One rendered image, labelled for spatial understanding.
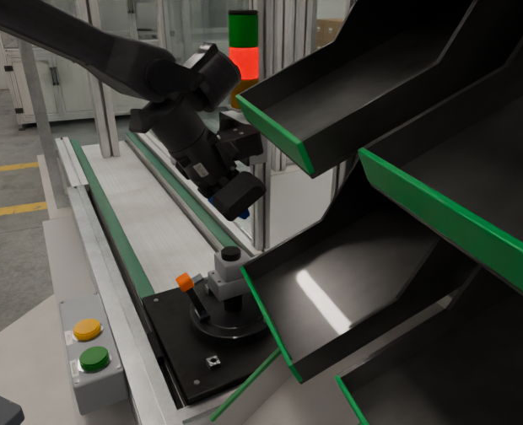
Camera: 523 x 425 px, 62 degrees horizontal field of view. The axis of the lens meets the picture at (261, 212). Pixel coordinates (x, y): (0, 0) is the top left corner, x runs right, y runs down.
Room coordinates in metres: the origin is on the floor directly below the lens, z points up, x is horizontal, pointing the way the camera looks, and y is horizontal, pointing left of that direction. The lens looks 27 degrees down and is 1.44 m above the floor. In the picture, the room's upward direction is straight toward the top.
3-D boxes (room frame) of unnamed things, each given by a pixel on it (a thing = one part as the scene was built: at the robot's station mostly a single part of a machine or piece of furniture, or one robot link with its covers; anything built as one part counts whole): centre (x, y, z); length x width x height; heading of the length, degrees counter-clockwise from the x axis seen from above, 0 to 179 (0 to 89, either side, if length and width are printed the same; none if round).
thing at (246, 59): (0.78, 0.03, 1.33); 0.05 x 0.05 x 0.05
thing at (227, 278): (0.56, 0.04, 1.06); 0.08 x 0.04 x 0.07; 118
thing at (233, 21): (0.78, 0.03, 1.38); 0.05 x 0.05 x 0.05
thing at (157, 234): (0.84, 0.16, 0.91); 0.84 x 0.28 x 0.10; 28
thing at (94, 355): (0.47, 0.24, 0.96); 0.04 x 0.04 x 0.02
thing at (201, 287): (0.56, 0.05, 0.96); 0.24 x 0.24 x 0.02; 28
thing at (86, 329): (0.53, 0.28, 0.96); 0.04 x 0.04 x 0.02
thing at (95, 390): (0.53, 0.28, 0.93); 0.21 x 0.07 x 0.06; 28
